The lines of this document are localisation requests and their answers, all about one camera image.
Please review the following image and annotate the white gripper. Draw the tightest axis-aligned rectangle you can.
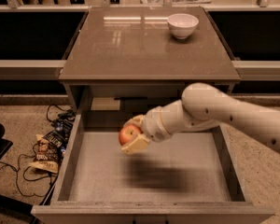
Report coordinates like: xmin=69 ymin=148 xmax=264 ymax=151
xmin=120 ymin=106 xmax=172 ymax=155

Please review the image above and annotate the red apple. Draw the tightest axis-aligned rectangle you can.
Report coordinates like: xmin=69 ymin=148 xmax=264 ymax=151
xmin=119 ymin=124 xmax=142 ymax=146

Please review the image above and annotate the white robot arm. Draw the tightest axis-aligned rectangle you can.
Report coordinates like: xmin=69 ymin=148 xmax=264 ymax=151
xmin=121 ymin=83 xmax=280 ymax=154

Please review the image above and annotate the open grey top drawer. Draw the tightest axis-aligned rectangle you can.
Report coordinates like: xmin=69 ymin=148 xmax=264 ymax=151
xmin=32 ymin=112 xmax=274 ymax=224

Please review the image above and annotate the grey cabinet with glossy top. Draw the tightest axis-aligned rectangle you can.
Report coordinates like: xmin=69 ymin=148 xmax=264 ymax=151
xmin=59 ymin=7 xmax=240 ymax=108

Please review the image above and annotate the dark blue snack bag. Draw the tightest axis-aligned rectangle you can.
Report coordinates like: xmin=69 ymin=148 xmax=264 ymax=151
xmin=44 ymin=119 xmax=73 ymax=156

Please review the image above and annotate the tan snack bag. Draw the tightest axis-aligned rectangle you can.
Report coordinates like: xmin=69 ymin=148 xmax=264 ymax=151
xmin=30 ymin=134 xmax=59 ymax=174

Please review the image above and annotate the white ceramic bowl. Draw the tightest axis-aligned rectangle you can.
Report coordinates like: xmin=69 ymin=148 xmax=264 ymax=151
xmin=167 ymin=13 xmax=199 ymax=39

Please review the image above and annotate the black cable on floor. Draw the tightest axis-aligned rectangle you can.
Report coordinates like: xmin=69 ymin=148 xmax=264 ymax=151
xmin=0 ymin=104 xmax=76 ymax=199

